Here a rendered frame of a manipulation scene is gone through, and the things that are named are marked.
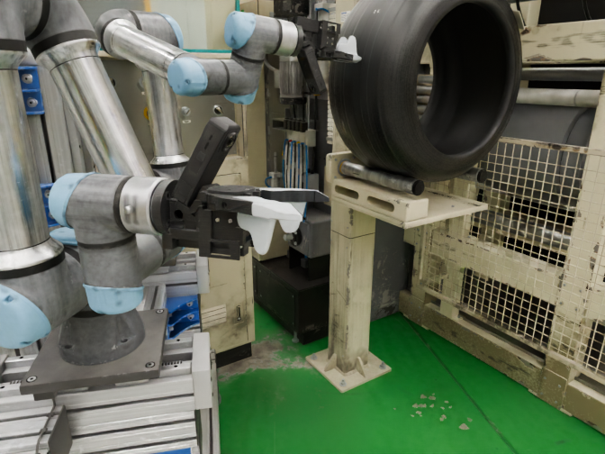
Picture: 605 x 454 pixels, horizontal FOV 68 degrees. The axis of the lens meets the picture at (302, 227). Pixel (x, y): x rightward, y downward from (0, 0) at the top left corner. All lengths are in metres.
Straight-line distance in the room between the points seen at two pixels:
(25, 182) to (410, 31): 0.89
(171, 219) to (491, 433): 1.51
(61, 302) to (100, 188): 0.22
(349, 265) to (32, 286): 1.22
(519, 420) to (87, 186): 1.70
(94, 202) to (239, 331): 1.44
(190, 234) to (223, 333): 1.40
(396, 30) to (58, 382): 1.03
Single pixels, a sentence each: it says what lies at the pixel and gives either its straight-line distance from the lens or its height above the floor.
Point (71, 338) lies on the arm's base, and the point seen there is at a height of 0.77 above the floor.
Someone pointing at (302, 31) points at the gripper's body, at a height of 1.29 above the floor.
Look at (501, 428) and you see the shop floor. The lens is 1.90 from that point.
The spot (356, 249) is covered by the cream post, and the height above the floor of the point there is 0.57.
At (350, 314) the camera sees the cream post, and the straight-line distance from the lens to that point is 1.83.
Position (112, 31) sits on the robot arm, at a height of 1.30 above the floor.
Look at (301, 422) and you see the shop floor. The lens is 1.79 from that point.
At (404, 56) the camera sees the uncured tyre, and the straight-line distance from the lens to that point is 1.19.
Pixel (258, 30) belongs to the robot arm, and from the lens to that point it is 1.05.
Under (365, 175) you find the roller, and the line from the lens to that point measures 1.43.
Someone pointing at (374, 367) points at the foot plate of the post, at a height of 0.01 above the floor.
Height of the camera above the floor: 1.21
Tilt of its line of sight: 19 degrees down
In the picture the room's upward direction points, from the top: straight up
